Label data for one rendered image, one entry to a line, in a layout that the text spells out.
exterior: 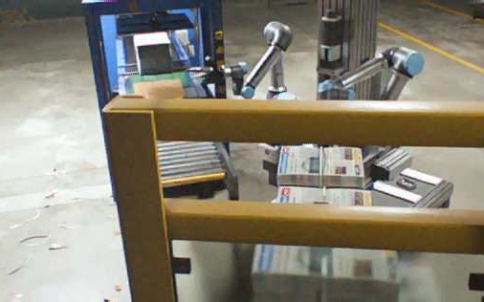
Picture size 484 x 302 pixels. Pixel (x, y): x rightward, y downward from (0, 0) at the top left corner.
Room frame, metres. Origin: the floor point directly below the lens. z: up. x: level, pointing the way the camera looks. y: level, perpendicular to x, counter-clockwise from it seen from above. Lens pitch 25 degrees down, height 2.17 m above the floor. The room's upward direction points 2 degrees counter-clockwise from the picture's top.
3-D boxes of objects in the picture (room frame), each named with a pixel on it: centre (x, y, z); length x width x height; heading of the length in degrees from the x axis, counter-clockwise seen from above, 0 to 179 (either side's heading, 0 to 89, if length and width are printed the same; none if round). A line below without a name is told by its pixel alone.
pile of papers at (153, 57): (4.80, 0.74, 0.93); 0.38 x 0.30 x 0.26; 11
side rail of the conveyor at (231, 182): (3.29, 0.18, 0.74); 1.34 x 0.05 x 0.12; 11
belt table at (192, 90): (4.24, 0.63, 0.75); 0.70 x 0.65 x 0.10; 11
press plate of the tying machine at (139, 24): (4.24, 0.63, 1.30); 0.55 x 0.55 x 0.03; 11
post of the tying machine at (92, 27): (3.86, 1.00, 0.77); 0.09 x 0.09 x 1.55; 11
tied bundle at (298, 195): (1.85, -0.31, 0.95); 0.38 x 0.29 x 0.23; 80
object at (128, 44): (5.34, 0.85, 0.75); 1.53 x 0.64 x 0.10; 11
